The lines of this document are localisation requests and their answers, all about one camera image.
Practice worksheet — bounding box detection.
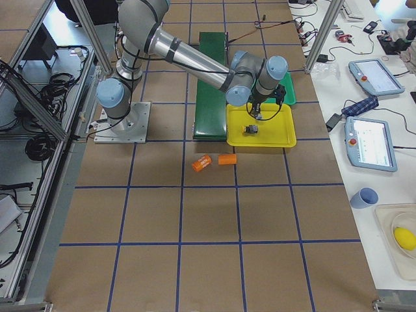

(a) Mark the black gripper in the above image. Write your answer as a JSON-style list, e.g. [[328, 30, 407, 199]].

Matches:
[[250, 90, 270, 119]]

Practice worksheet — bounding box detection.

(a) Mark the yellow push button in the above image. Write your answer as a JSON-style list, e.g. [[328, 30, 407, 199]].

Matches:
[[242, 124, 259, 135]]

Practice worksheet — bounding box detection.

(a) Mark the plain orange cylinder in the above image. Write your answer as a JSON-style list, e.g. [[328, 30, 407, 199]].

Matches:
[[218, 153, 237, 165]]

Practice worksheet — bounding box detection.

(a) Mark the orange 4680 battery cylinder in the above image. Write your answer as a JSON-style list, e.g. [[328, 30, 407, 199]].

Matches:
[[192, 155, 212, 172]]

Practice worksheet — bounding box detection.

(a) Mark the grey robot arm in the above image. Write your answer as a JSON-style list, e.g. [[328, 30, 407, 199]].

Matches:
[[97, 1, 288, 137]]

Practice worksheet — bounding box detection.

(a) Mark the yellow plastic tray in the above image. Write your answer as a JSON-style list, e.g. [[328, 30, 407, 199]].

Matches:
[[226, 103, 296, 148]]

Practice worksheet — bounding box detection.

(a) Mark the green plastic tray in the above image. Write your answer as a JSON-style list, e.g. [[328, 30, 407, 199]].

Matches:
[[279, 72, 296, 105]]

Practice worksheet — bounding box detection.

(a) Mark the green conveyor belt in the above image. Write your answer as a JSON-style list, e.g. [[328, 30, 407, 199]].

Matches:
[[192, 32, 227, 141]]

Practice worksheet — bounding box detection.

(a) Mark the black power brick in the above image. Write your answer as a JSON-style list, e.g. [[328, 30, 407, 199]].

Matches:
[[326, 113, 342, 132]]

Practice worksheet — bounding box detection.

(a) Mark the lower teach pendant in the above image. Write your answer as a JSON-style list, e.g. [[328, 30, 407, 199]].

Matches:
[[344, 116, 398, 172]]

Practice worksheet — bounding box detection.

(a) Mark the teach pendant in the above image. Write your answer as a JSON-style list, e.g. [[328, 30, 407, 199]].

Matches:
[[344, 116, 398, 172], [348, 58, 405, 96]]

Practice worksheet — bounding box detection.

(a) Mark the upper teach pendant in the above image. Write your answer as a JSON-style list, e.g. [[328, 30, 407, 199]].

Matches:
[[348, 58, 405, 96]]

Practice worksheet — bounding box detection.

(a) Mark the blue plastic cup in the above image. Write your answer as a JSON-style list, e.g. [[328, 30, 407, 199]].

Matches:
[[350, 187, 379, 209]]

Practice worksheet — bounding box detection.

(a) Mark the yellow lemon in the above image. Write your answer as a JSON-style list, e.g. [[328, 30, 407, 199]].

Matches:
[[393, 227, 415, 251]]

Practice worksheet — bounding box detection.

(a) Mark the red black wire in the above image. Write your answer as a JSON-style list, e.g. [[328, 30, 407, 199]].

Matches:
[[227, 14, 298, 45]]

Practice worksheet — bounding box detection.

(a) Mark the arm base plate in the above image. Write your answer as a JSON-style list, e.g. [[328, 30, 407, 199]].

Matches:
[[94, 101, 151, 144]]

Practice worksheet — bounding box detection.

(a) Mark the aluminium frame post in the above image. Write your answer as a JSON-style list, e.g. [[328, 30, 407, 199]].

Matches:
[[304, 0, 343, 73]]

